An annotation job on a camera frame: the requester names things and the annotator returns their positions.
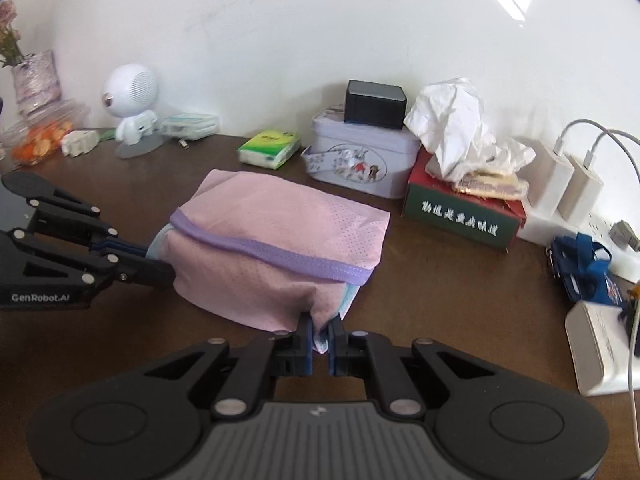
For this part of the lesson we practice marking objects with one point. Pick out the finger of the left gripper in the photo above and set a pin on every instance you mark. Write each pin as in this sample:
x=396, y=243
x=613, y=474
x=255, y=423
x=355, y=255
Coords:
x=93, y=269
x=57, y=218

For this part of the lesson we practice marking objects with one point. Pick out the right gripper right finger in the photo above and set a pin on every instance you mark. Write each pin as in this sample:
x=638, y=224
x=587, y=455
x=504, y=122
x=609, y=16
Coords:
x=374, y=360

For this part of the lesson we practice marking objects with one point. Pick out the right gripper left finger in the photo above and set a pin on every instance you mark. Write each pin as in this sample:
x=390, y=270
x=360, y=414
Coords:
x=252, y=372

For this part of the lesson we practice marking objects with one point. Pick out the pink purple mesh garment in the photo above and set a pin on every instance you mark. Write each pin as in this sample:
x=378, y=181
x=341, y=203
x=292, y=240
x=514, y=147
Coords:
x=260, y=251

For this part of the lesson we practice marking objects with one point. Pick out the white small plug adapter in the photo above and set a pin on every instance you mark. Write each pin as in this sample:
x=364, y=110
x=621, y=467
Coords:
x=79, y=142

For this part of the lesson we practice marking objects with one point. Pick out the bowl of oranges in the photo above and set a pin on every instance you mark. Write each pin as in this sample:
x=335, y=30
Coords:
x=40, y=134

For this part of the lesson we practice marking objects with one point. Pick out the white plastic case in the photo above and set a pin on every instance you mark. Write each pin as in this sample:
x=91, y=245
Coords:
x=190, y=126

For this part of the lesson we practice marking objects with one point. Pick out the white robot figure speaker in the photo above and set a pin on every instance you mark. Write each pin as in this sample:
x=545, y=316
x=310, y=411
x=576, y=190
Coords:
x=129, y=94

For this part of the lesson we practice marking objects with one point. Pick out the pink flower bouquet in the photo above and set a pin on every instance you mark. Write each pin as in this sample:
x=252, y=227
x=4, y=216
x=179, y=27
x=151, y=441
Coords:
x=10, y=52

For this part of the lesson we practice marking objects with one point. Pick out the white tin box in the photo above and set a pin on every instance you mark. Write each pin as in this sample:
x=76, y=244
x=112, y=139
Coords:
x=368, y=159

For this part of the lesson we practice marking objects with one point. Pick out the green red tissue box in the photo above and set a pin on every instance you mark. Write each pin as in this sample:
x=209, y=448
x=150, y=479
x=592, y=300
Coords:
x=465, y=179

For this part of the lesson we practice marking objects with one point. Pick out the green tissue packet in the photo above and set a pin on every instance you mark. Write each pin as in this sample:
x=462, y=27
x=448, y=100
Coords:
x=269, y=149

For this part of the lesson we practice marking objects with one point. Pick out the white power bank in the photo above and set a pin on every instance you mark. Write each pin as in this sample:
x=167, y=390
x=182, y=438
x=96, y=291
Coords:
x=599, y=340

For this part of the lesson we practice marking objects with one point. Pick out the black charger block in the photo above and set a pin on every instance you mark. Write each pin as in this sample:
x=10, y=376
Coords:
x=373, y=104

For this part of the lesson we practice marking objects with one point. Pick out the white charger adapter left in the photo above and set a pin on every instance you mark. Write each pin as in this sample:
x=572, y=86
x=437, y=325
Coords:
x=548, y=176

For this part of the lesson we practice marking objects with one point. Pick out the white charger adapter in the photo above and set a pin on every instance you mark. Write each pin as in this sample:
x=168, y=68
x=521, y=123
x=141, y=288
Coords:
x=581, y=194
x=548, y=176

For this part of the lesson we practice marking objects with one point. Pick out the white charger adapter right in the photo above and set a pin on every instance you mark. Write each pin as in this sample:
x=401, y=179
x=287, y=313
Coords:
x=581, y=194

